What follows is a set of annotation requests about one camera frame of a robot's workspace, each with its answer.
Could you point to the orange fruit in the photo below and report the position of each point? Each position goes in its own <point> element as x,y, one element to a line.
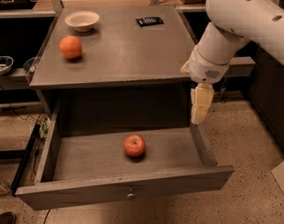
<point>70,47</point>

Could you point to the cream ceramic bowl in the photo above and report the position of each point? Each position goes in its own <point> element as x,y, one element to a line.
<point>82,21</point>

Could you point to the open grey top drawer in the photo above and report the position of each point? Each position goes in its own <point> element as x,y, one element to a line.
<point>83,160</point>

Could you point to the dark blue snack packet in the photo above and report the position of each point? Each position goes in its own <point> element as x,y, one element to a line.
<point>149,21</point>

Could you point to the brown shoe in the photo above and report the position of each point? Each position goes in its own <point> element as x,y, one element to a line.
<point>7,218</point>

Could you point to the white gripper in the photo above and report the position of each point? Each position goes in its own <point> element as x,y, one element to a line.
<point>204,68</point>

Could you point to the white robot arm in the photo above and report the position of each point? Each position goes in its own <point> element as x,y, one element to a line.
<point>233,23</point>

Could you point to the red apple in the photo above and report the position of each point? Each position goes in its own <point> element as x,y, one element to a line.
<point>134,145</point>

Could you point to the metal drawer knob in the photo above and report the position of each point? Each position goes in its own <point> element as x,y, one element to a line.
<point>130,195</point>

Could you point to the blue patterned bowl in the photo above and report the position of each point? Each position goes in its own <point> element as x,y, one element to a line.
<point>5,64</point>

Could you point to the grey side shelf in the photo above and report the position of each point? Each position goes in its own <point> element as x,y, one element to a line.
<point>240,67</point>

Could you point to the grey cabinet counter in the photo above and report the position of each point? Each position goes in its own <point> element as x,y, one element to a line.
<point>117,51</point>

